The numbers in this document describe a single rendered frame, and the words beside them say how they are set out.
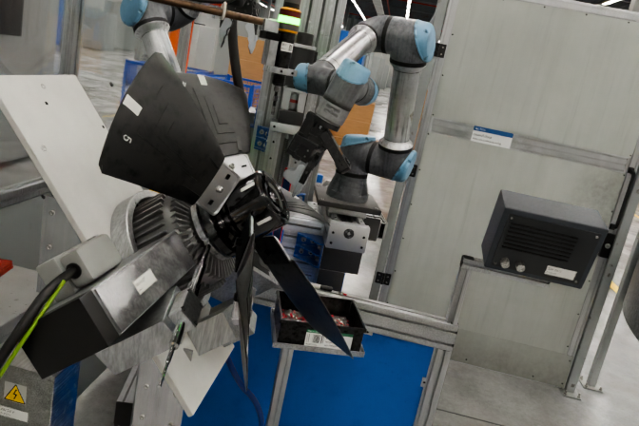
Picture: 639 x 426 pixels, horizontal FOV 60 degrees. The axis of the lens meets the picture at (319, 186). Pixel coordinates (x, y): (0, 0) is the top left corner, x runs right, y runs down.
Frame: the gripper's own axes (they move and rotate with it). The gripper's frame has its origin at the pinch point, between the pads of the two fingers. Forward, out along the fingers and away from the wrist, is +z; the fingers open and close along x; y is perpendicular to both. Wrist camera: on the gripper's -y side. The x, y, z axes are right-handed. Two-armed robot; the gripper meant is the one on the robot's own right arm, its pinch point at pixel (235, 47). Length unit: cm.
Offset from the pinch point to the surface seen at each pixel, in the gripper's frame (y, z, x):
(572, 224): -21, 26, -99
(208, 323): -65, 53, -23
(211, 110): -48, 13, -11
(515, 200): -16, 24, -85
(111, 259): -86, 34, -11
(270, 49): -54, -1, -23
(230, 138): -51, 18, -17
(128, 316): -94, 38, -19
